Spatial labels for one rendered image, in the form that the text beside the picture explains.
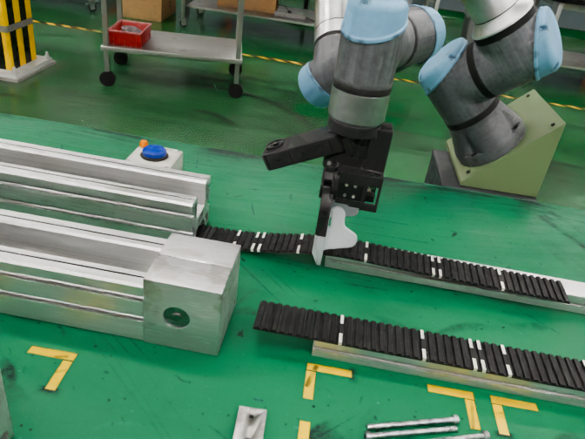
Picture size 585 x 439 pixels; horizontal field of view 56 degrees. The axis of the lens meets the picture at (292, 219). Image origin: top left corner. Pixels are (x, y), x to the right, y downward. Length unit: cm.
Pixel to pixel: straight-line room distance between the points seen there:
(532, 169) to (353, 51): 63
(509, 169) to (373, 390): 66
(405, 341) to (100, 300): 36
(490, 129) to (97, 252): 79
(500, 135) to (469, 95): 11
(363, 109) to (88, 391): 45
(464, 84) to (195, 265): 68
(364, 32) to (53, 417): 53
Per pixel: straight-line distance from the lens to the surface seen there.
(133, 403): 63
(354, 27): 68
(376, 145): 73
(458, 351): 70
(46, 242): 76
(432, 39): 78
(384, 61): 68
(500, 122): 119
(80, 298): 68
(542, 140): 119
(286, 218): 94
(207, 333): 65
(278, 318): 68
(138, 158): 97
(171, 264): 65
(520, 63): 109
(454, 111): 116
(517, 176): 121
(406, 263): 82
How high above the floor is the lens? 126
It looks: 31 degrees down
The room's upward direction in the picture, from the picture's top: 8 degrees clockwise
